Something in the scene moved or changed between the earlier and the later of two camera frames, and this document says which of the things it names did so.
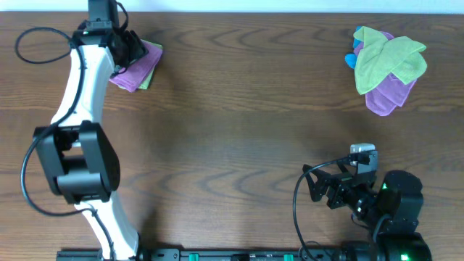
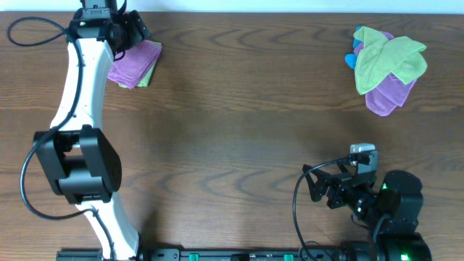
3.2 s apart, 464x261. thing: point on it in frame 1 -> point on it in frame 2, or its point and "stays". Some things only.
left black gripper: (134, 48) -> (135, 27)
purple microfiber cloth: (132, 78) stays
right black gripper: (341, 183) stays
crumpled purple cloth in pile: (392, 93) stays
